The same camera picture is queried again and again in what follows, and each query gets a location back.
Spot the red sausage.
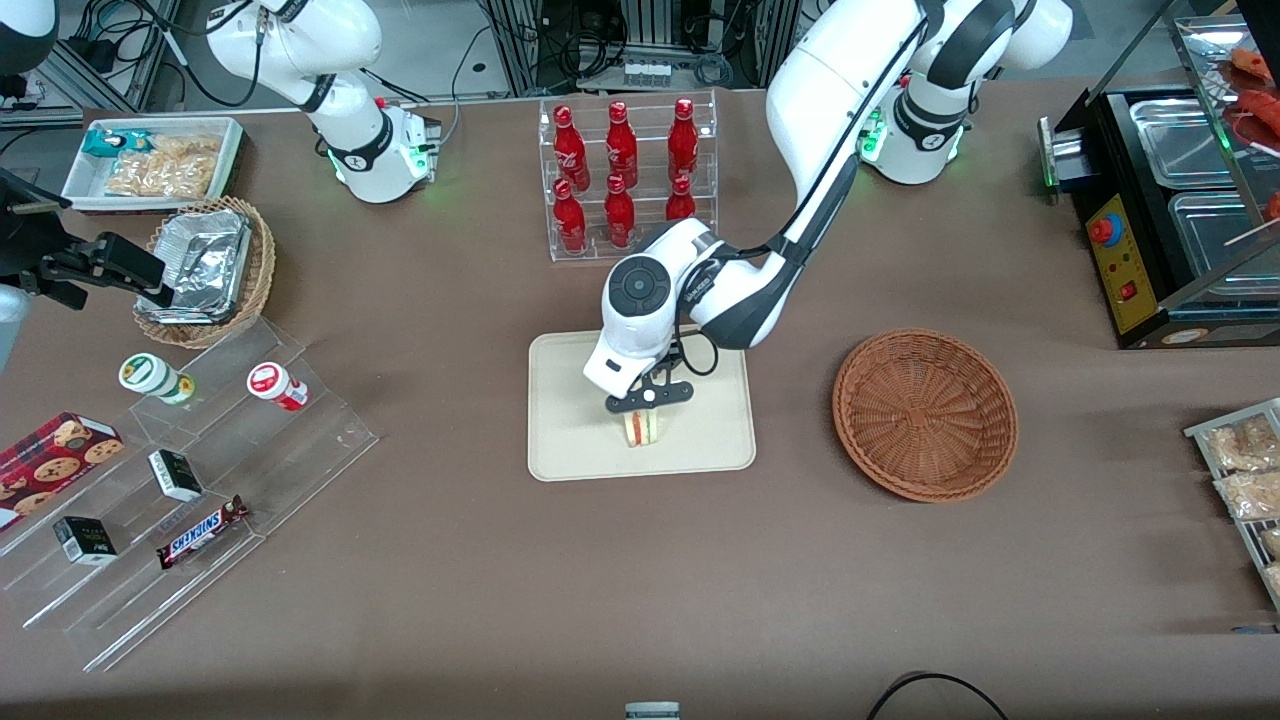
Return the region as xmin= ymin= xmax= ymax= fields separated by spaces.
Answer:
xmin=1228 ymin=46 xmax=1280 ymax=89
xmin=1236 ymin=90 xmax=1280 ymax=149

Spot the aluminium foil container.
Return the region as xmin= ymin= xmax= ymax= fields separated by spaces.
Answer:
xmin=134 ymin=208 xmax=253 ymax=327

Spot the brown wicker basket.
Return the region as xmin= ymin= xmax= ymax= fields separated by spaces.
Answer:
xmin=832 ymin=328 xmax=1020 ymax=503

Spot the triangle sandwich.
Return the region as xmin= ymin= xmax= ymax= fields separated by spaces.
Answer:
xmin=623 ymin=407 xmax=667 ymax=450

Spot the red lid white cup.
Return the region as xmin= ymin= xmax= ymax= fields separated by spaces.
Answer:
xmin=246 ymin=362 xmax=312 ymax=413

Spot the clear acrylic bottle rack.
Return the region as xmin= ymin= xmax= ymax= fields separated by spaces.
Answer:
xmin=538 ymin=88 xmax=719 ymax=263

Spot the red cookie box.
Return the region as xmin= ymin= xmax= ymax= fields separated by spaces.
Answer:
xmin=0 ymin=411 xmax=127 ymax=532

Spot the clear acrylic stepped display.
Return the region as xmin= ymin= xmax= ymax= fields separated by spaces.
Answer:
xmin=0 ymin=318 xmax=380 ymax=674

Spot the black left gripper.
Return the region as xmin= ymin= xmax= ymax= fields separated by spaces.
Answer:
xmin=604 ymin=376 xmax=695 ymax=415

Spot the grey wire rack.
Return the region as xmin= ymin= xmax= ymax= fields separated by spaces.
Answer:
xmin=1184 ymin=398 xmax=1280 ymax=613

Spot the clear bag of crackers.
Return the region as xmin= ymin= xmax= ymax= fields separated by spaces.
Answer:
xmin=104 ymin=135 xmax=223 ymax=199

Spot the black floor cable loop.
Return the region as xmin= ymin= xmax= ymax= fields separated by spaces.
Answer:
xmin=865 ymin=672 xmax=1012 ymax=720

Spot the clear bag of snacks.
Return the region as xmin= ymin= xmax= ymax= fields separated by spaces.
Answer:
xmin=1203 ymin=414 xmax=1280 ymax=473
xmin=1213 ymin=470 xmax=1280 ymax=522

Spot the small black box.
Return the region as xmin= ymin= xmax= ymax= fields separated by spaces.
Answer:
xmin=51 ymin=515 xmax=120 ymax=568
xmin=147 ymin=449 xmax=205 ymax=504

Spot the Snickers chocolate bar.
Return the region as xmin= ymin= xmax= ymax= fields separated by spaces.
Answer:
xmin=156 ymin=494 xmax=252 ymax=572

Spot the white rectangular snack bin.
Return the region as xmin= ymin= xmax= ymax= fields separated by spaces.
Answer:
xmin=60 ymin=116 xmax=247 ymax=214

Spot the steel food pan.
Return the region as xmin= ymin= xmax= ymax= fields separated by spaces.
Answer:
xmin=1128 ymin=97 xmax=1239 ymax=191
xmin=1167 ymin=190 xmax=1280 ymax=303

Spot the black hot food display case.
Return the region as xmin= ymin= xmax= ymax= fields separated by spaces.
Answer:
xmin=1037 ymin=0 xmax=1280 ymax=352

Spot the teal snack packet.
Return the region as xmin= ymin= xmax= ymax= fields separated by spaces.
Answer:
xmin=83 ymin=129 xmax=153 ymax=159

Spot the light wicker basket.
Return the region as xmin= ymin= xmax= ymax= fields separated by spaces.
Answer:
xmin=132 ymin=195 xmax=277 ymax=350

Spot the green lid white cup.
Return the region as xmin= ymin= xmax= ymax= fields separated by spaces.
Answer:
xmin=118 ymin=353 xmax=197 ymax=407

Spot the beige plastic tray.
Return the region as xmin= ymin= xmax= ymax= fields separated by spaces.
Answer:
xmin=527 ymin=322 xmax=758 ymax=483

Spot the aluminium frame rack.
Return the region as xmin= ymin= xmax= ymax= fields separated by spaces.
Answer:
xmin=478 ymin=0 xmax=813 ymax=93

